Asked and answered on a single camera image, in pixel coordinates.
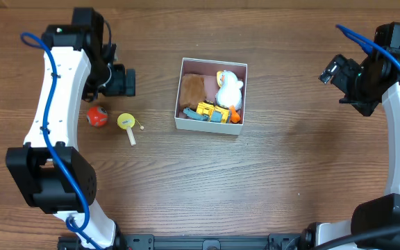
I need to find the red toy ball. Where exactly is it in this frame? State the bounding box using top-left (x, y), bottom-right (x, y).
top-left (86, 106), bottom-right (108, 128)

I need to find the brown plush toy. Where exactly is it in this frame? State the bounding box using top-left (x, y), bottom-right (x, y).
top-left (178, 74), bottom-right (206, 110)

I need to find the yellow toy truck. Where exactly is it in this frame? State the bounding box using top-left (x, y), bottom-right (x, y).
top-left (183, 101), bottom-right (231, 124)

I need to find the white plush duck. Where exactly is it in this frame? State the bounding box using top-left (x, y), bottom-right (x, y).
top-left (215, 70), bottom-right (244, 124)

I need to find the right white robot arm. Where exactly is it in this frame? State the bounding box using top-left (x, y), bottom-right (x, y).
top-left (301, 51), bottom-right (400, 249)

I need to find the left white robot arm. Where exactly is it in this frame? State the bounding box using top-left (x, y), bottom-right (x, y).
top-left (6, 22), bottom-right (135, 249)

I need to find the yellow toy pellet drum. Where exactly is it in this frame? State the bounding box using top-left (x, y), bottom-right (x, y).
top-left (117, 112), bottom-right (144, 147)

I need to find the white cardboard box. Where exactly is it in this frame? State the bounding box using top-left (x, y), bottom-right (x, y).
top-left (174, 58), bottom-right (248, 135)

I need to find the right blue cable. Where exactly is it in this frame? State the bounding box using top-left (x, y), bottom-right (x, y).
top-left (335, 23), bottom-right (400, 119)

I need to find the blue cable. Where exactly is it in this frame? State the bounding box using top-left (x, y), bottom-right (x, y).
top-left (19, 31), bottom-right (100, 250)
top-left (335, 23), bottom-right (400, 119)

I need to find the left blue cable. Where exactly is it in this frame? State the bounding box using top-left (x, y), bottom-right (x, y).
top-left (19, 31), bottom-right (100, 250)

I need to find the thick black cable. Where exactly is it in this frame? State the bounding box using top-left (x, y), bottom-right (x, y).
top-left (310, 222), bottom-right (400, 250)

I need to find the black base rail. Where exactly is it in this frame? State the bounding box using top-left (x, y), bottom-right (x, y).
top-left (111, 231), bottom-right (315, 250)

